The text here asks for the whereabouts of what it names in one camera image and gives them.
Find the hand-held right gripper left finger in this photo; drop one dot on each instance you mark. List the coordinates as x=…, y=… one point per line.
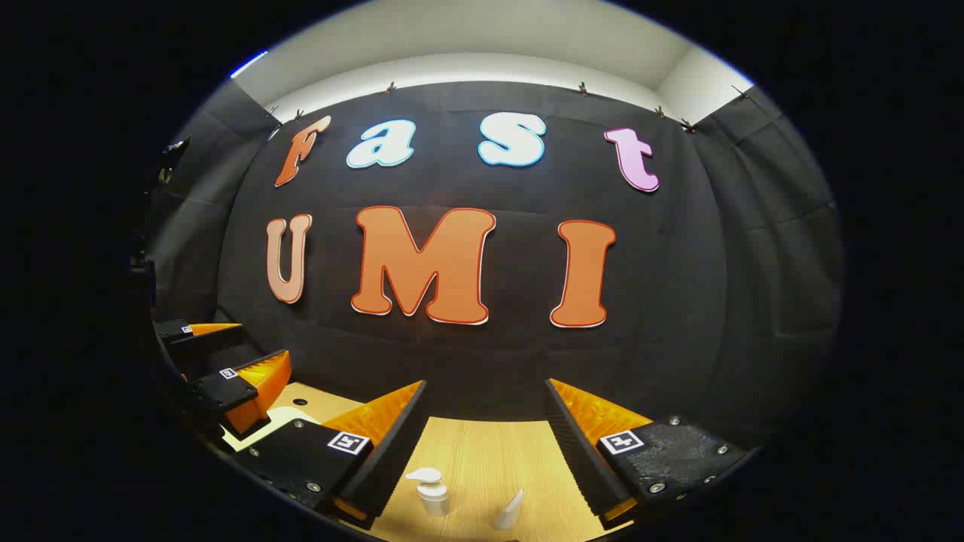
x=395, y=459

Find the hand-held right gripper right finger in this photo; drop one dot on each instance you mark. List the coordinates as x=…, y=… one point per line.
x=580, y=459

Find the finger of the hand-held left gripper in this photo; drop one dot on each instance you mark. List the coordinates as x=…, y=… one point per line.
x=226, y=391
x=218, y=348

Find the white pump bottle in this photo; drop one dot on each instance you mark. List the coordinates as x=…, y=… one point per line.
x=433, y=493

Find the pale yellow small suitcase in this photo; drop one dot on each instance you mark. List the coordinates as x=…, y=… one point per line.
x=263, y=427

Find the white squeeze tube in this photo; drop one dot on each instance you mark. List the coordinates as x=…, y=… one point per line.
x=510, y=513

